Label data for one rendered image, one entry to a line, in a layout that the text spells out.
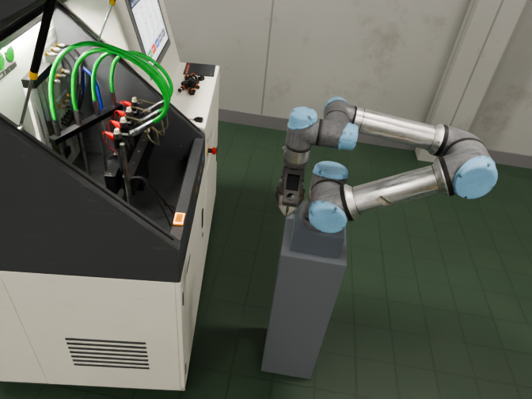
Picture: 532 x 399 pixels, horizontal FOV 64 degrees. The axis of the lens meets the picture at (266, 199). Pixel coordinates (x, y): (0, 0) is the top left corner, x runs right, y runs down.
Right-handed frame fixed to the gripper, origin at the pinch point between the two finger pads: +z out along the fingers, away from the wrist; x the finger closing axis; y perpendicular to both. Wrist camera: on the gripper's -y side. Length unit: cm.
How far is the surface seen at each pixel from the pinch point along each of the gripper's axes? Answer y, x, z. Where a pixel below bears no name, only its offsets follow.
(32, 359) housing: -23, 90, 76
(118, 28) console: 50, 72, -34
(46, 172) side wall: -20, 64, -18
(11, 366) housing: -25, 100, 83
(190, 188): 14.2, 35.4, 7.5
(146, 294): -17, 42, 30
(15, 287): -23, 85, 31
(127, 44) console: 51, 69, -27
